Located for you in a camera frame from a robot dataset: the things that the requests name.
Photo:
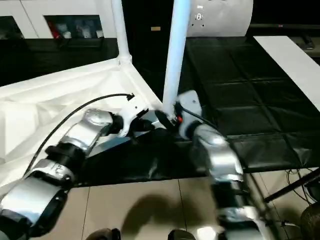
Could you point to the grey metal tube frame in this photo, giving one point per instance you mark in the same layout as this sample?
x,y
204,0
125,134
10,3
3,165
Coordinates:
x,y
285,223

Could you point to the small yellow label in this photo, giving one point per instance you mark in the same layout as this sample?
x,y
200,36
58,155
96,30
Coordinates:
x,y
155,28

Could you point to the grey printed cushion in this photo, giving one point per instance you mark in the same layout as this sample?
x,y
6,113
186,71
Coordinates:
x,y
225,17

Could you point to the dark left robot foot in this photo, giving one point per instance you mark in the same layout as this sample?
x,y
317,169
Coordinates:
x,y
105,234

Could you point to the black glossy low shelf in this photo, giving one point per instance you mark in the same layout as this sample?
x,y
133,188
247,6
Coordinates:
x,y
287,25

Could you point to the black work mat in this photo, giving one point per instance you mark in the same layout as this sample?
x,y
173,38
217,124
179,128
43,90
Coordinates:
x,y
237,75

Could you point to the white glass-door cabinet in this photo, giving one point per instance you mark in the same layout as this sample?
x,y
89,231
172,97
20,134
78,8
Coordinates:
x,y
32,7

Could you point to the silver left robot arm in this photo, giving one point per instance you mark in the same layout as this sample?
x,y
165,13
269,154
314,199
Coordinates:
x,y
82,135

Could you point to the white flat board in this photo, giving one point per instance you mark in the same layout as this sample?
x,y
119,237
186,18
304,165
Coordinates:
x,y
287,55

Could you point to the white plastic table top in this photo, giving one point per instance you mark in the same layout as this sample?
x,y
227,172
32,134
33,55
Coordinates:
x,y
50,95

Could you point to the red box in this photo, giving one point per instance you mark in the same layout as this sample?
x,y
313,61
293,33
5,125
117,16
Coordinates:
x,y
53,31

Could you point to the white plastic table leg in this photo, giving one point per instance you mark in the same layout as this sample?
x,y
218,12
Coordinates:
x,y
121,30
175,50

